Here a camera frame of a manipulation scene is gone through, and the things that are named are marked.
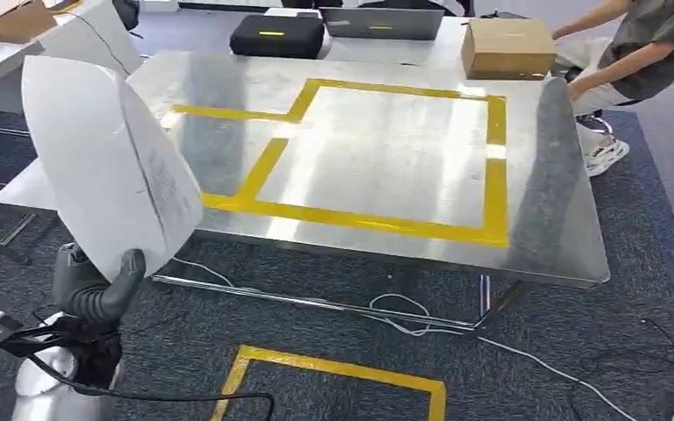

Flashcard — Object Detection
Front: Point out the white floor cable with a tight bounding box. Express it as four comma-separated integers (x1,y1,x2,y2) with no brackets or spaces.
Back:
171,257,642,421

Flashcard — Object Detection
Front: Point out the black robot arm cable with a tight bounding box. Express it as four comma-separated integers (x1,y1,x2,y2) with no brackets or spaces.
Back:
23,348,276,421

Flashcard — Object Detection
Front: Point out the yellow tape on bench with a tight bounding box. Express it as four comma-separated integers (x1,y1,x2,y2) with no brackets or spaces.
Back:
171,78,510,249

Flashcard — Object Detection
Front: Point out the white curved plastic panel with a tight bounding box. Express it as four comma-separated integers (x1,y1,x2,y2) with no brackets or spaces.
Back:
21,54,204,284

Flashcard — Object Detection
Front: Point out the black carry case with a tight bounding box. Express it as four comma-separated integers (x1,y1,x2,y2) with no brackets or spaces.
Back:
229,14,326,60

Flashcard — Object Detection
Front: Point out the open cardboard box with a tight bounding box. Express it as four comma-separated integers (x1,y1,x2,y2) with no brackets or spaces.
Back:
0,0,62,46

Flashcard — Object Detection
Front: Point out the white table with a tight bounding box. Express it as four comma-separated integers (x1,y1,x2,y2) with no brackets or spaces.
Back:
0,0,147,213

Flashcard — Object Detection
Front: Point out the closed cardboard box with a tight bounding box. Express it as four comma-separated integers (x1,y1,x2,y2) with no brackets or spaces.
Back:
460,17,558,82

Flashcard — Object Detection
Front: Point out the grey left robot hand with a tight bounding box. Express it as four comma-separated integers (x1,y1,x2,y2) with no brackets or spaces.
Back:
52,242,147,328

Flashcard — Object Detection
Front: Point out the grey laptop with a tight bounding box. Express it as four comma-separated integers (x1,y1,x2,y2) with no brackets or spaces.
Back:
319,6,447,42

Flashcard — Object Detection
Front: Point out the person beside bench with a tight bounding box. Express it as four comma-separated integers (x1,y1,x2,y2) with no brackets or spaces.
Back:
550,0,674,179

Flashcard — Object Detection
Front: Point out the black floor cable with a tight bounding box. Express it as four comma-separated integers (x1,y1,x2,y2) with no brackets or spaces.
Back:
569,316,674,408

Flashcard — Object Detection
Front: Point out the steel bench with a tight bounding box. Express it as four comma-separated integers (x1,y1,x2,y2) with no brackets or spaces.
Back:
125,49,613,333

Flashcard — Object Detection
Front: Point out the grey felt strip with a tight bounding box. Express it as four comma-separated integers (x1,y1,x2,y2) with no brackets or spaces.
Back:
511,76,586,275

